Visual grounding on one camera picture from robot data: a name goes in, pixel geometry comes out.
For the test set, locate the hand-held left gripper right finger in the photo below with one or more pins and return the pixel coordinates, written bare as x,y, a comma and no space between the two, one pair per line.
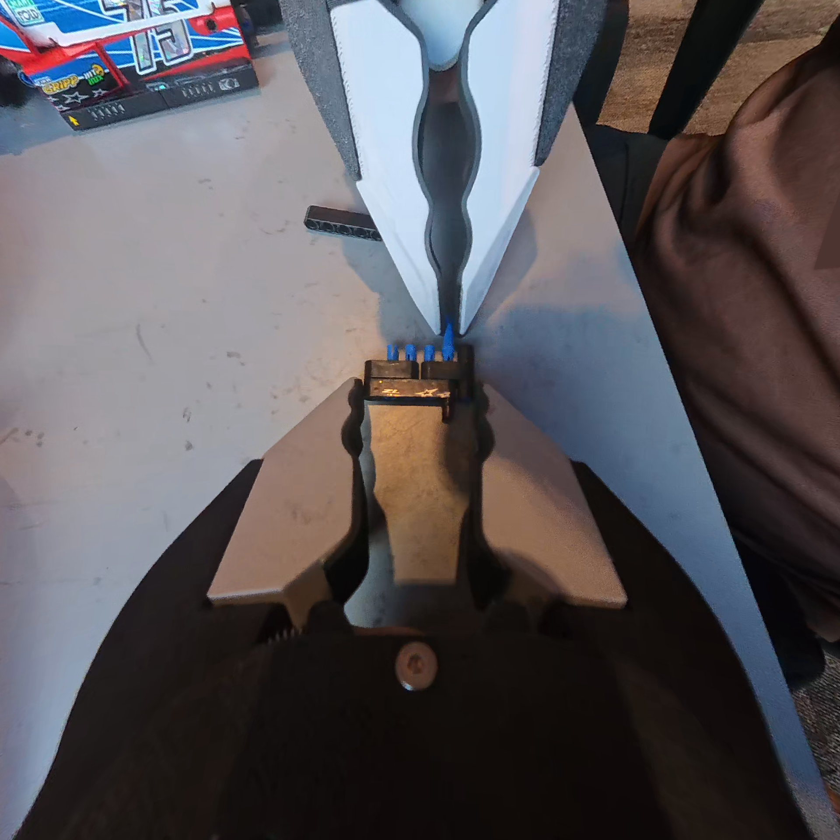
551,525

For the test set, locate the black brick assembly blue pins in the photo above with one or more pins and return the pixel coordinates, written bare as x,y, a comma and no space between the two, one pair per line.
394,387

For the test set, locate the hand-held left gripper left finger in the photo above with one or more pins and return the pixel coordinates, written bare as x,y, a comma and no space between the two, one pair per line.
289,518

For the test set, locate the short black brick beam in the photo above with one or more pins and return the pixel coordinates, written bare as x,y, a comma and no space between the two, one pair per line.
341,223

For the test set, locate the single blue brick pin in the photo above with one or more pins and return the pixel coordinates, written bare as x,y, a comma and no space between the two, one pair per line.
449,334

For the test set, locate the light grey desk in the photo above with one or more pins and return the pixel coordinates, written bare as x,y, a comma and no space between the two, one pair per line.
164,295

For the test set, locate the person's brown sweater torso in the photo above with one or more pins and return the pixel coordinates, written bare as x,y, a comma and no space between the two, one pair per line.
754,328

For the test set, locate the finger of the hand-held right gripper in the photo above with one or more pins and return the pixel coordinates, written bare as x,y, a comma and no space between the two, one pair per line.
380,131
512,131

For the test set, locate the red toy race car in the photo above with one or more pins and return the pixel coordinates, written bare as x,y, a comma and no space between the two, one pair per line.
131,52

